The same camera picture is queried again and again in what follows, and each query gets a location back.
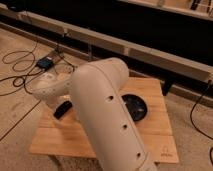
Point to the blue black power box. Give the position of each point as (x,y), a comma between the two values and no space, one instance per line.
(45,63)

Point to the black eraser block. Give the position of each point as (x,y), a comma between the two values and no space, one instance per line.
(62,109)

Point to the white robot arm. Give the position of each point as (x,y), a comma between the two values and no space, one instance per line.
(94,91)

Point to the dark round bowl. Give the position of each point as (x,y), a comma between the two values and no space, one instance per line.
(136,106)

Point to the wooden table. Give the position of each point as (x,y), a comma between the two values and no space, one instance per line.
(68,138)

